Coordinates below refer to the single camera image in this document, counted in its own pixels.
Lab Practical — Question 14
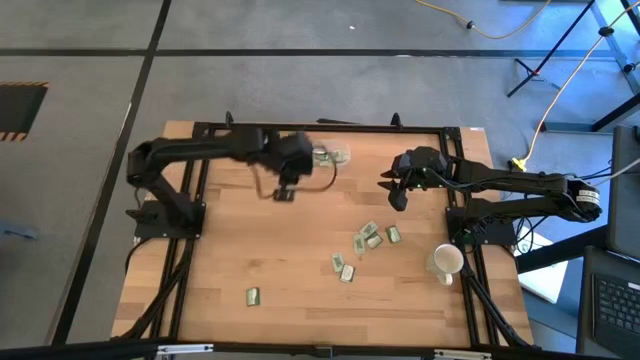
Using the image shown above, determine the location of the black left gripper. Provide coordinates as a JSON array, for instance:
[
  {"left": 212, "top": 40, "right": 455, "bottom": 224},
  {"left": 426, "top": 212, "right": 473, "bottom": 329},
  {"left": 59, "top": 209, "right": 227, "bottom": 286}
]
[{"left": 258, "top": 129, "right": 316, "bottom": 185}]

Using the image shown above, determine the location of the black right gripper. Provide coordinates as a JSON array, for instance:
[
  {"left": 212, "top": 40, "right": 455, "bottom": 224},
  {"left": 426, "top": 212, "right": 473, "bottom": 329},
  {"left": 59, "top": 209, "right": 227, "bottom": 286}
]
[{"left": 377, "top": 146, "right": 450, "bottom": 194}]

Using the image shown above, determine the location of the clear plastic bin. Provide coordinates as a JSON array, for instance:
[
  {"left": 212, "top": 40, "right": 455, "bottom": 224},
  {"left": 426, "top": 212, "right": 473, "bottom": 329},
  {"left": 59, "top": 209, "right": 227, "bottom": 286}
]
[{"left": 310, "top": 139, "right": 352, "bottom": 170}]

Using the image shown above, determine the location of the white ceramic mug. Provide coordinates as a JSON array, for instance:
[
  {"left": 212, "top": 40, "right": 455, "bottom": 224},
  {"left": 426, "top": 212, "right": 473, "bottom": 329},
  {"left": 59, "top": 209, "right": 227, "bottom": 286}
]
[{"left": 426, "top": 243, "right": 465, "bottom": 287}]

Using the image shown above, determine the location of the white sheet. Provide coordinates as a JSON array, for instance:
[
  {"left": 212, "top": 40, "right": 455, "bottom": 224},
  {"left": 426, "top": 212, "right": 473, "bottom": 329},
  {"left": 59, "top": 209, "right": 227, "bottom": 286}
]
[{"left": 517, "top": 227, "right": 570, "bottom": 305}]

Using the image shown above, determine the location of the thin black stand pole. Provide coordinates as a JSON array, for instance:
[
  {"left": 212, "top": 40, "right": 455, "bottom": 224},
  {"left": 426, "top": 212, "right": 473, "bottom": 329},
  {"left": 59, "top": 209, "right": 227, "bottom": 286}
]
[{"left": 506, "top": 0, "right": 599, "bottom": 99}]

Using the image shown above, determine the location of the dark grey flat panel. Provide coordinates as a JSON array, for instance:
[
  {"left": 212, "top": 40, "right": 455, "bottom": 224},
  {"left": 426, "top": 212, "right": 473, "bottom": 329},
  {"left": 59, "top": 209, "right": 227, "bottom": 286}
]
[{"left": 607, "top": 124, "right": 640, "bottom": 261}]

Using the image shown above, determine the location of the black legged desk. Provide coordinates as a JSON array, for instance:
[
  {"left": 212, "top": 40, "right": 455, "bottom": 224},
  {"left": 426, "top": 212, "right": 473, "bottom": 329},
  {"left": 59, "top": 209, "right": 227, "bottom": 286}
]
[{"left": 589, "top": 0, "right": 640, "bottom": 132}]

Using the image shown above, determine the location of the black laptop keyboard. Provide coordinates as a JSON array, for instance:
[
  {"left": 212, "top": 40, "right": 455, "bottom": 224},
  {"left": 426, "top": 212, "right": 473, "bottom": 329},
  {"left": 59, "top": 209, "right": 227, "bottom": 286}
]
[{"left": 576, "top": 244, "right": 640, "bottom": 359}]

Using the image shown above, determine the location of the black striped floor mat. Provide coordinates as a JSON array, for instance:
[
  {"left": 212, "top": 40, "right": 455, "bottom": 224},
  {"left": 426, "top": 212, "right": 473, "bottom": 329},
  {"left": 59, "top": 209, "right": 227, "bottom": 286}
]
[{"left": 0, "top": 81, "right": 50, "bottom": 143}]

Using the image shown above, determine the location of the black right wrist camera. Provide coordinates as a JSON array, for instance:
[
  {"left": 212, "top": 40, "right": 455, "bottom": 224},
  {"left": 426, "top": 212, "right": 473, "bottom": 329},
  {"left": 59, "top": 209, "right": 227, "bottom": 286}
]
[{"left": 388, "top": 187, "right": 410, "bottom": 212}]

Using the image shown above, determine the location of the black aluminium rig frame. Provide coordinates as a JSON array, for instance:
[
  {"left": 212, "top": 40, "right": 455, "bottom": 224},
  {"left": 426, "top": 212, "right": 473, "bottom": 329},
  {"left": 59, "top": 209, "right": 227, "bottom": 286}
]
[{"left": 0, "top": 119, "right": 640, "bottom": 360}]

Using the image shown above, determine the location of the yellow extension cable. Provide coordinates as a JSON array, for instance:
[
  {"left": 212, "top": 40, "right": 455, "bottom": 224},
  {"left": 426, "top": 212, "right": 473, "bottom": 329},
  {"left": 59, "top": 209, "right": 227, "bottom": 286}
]
[
  {"left": 509, "top": 0, "right": 640, "bottom": 174},
  {"left": 414, "top": 0, "right": 552, "bottom": 41}
]

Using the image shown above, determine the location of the silver metal bracket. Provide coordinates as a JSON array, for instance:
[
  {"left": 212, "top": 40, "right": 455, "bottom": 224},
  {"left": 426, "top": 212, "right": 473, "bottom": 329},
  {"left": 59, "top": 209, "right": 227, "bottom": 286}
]
[
  {"left": 433, "top": 348, "right": 494, "bottom": 360},
  {"left": 156, "top": 343, "right": 215, "bottom": 357}
]

